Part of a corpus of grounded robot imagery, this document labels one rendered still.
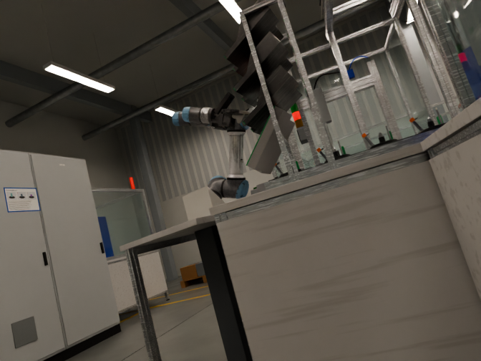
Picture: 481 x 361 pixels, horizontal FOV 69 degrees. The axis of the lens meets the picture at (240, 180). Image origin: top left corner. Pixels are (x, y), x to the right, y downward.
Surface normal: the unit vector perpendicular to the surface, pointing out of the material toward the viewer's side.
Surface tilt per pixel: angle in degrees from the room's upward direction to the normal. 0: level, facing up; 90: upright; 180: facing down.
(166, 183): 90
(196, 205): 90
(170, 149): 90
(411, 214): 90
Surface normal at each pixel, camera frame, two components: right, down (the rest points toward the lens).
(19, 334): 0.88, -0.30
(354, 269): -0.26, -0.07
